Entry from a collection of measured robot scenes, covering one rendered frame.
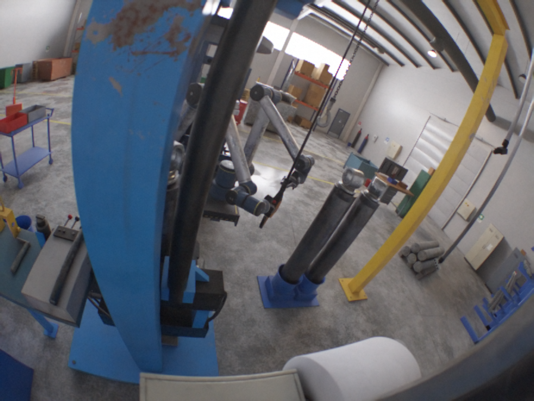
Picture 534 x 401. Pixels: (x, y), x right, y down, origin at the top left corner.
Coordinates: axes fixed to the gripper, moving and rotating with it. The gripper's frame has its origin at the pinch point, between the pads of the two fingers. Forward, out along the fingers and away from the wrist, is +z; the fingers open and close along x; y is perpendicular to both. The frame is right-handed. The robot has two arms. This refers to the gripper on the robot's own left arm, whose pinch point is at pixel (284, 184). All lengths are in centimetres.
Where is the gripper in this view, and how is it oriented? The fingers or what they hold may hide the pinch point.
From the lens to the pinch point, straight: 173.9
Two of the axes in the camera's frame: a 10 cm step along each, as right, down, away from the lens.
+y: -3.6, 7.9, 4.9
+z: -5.0, 2.8, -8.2
